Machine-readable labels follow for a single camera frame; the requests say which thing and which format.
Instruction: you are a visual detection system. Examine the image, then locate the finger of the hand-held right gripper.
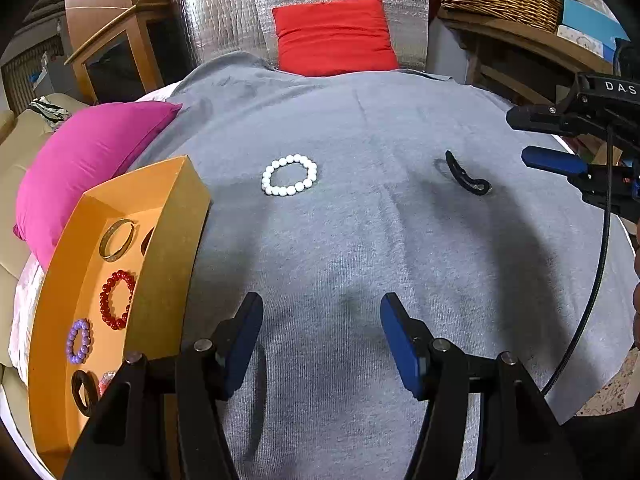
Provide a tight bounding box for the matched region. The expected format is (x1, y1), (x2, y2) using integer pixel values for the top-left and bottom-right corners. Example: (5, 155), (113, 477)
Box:
(521, 145), (592, 179)
(506, 104), (577, 137)

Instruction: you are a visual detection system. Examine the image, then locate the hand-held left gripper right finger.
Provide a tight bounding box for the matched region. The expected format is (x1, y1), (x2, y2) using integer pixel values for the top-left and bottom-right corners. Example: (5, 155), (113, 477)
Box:
(380, 292), (583, 480)

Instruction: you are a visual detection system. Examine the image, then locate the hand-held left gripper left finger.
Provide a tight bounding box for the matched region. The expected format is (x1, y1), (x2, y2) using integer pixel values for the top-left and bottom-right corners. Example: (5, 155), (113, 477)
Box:
(62, 291), (265, 480)

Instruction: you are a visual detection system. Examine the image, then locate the black hair tie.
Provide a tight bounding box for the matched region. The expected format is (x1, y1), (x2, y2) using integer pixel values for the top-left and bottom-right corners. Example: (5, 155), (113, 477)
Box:
(445, 150), (492, 197)

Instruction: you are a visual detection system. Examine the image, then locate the orange cardboard box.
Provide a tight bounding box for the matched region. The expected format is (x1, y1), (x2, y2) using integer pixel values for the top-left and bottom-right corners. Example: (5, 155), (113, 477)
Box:
(27, 155), (212, 480)

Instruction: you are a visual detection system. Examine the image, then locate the red bead bracelet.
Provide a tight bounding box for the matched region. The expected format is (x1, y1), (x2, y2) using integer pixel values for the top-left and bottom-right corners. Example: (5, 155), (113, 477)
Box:
(100, 269), (137, 331)

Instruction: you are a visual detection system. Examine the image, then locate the metal bangle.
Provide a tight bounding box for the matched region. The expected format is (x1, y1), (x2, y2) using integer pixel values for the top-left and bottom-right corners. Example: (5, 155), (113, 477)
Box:
(98, 218), (137, 263)

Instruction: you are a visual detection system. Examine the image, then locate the purple bead bracelet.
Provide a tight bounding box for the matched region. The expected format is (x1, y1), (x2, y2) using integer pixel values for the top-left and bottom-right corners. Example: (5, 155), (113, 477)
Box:
(66, 318), (94, 365)

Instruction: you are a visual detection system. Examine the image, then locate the black ring bracelet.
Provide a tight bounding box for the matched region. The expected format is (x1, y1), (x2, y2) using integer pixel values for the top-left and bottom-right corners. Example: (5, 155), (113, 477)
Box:
(71, 370), (101, 417)

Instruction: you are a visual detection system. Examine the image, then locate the white bead bracelet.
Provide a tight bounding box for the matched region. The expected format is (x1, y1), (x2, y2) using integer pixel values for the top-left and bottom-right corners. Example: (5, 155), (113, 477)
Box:
(261, 153), (319, 197)

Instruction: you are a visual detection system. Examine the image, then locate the person's right hand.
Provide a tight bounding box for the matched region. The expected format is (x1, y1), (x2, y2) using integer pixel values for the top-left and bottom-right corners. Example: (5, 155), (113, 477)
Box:
(631, 246), (640, 352)

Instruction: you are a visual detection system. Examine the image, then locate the wooden shelf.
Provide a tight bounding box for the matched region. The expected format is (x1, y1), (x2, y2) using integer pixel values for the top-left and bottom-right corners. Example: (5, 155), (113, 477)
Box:
(436, 7), (640, 128)

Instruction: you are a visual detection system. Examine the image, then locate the teal box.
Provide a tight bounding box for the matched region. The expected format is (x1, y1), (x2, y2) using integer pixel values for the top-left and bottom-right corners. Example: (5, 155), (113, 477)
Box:
(556, 0), (619, 59)

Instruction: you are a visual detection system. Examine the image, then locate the red pillow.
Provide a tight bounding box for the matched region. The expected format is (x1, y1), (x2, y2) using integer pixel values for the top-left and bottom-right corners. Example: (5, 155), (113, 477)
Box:
(272, 0), (400, 77)

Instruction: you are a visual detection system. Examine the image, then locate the pink pillow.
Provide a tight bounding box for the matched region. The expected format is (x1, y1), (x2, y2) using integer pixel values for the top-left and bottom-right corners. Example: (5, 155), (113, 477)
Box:
(12, 101), (183, 271)

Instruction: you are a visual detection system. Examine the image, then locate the beige sofa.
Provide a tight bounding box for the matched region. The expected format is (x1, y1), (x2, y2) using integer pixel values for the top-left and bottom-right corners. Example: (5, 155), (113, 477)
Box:
(0, 92), (96, 371)

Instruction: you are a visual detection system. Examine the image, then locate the patterned cloth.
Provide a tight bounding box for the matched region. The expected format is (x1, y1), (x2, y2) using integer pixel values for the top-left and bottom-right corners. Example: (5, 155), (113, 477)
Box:
(28, 97), (72, 129)

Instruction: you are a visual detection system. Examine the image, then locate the silver foil insulation mat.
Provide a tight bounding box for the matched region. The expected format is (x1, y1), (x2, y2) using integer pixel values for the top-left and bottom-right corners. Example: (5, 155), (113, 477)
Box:
(169, 0), (431, 73)

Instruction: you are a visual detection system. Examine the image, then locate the radiator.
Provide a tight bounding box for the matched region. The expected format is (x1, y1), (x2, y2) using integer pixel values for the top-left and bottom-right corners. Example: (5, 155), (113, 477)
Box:
(0, 35), (67, 117)

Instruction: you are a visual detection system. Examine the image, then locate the wooden cabinet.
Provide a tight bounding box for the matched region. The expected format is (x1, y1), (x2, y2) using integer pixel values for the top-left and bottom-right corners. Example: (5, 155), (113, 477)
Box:
(64, 0), (201, 107)

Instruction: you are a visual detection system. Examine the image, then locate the black cable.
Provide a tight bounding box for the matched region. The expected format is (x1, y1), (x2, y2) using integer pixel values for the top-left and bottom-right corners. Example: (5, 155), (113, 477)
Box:
(541, 125), (615, 397)

